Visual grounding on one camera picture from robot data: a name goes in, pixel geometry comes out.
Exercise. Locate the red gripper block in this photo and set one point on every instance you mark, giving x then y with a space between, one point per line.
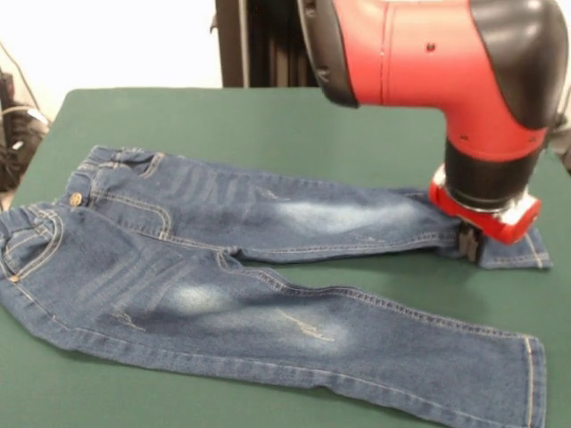
513 225

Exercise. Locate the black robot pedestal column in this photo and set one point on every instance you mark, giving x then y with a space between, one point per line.
263 44

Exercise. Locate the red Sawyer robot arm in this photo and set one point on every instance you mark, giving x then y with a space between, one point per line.
446 58

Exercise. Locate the blue denim jeans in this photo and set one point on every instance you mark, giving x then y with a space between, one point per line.
223 303

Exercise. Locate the dark green table cloth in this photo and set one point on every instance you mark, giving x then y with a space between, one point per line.
134 401

